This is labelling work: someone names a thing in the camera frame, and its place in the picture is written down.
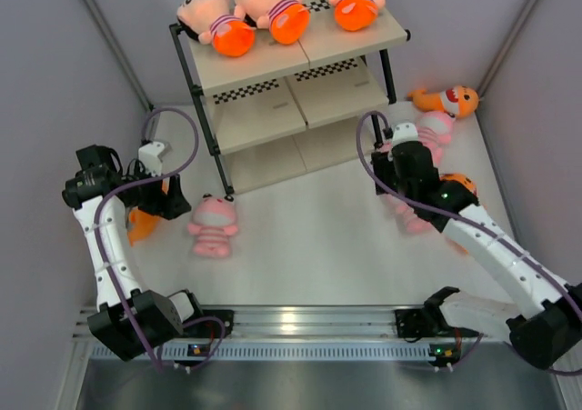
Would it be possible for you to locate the black-haired boy doll plush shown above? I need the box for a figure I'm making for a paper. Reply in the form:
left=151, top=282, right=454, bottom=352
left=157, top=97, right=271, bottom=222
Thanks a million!
left=176, top=0, right=256, bottom=57

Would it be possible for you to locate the small boy doll plush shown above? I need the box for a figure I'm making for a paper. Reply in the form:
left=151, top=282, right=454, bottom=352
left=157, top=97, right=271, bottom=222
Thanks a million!
left=234, top=0, right=310, bottom=45

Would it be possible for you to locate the pink striped plush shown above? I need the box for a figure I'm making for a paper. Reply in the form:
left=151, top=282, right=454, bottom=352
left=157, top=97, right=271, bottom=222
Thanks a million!
left=384, top=195, right=432, bottom=235
left=376, top=140, right=393, bottom=154
left=416, top=111, right=457, bottom=167
left=187, top=194, right=239, bottom=259

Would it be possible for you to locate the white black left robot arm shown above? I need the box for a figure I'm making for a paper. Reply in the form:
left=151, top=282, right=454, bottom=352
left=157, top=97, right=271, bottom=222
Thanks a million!
left=62, top=140, right=206, bottom=361

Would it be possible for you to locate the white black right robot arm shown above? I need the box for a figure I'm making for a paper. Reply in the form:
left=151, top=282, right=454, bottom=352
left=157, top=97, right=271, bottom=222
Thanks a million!
left=366, top=141, right=581, bottom=370

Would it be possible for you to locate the beige black three-tier shelf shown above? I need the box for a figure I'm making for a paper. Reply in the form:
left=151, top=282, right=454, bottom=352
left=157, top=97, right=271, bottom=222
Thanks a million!
left=170, top=0, right=410, bottom=194

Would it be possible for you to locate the orange shark plush left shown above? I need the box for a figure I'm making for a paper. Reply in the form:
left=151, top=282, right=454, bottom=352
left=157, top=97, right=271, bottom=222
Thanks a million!
left=127, top=208, right=160, bottom=246

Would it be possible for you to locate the orange shark plush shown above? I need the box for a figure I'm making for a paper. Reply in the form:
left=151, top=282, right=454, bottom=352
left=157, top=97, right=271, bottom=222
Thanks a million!
left=406, top=85, right=480, bottom=118
left=440, top=173, right=478, bottom=255
left=127, top=208, right=160, bottom=246

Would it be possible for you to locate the orange shark plush near right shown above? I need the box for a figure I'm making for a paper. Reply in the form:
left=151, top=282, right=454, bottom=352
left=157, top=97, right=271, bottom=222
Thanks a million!
left=440, top=173, right=478, bottom=255

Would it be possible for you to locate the orange shark plush far right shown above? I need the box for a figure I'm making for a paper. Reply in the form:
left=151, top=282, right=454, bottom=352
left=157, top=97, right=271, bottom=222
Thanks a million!
left=406, top=85, right=480, bottom=118

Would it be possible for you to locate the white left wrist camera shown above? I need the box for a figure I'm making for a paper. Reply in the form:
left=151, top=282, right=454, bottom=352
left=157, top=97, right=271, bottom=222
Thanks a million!
left=137, top=140, right=170, bottom=176

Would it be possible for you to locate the white slotted cable duct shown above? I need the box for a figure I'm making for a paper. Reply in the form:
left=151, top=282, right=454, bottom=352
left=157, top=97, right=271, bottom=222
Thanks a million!
left=166, top=340, right=435, bottom=362

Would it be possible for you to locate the aluminium mounting rail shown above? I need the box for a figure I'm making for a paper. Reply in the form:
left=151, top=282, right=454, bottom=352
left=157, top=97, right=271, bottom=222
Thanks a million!
left=72, top=305, right=569, bottom=339

